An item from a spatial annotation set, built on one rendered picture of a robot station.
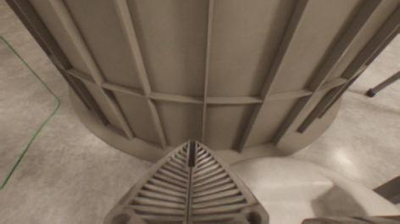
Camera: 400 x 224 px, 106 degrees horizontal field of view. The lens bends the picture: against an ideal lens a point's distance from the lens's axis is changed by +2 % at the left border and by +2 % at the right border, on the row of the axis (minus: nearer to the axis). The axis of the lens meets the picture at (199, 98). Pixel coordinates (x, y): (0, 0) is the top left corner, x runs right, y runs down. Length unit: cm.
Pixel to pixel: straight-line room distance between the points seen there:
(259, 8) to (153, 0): 23
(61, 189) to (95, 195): 16
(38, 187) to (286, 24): 112
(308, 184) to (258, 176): 12
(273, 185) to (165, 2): 48
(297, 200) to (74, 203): 83
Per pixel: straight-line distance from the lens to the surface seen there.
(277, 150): 92
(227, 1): 38
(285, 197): 50
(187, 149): 16
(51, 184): 102
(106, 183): 89
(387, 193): 94
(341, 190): 54
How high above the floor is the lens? 76
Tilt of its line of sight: 45 degrees down
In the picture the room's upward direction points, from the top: 1 degrees clockwise
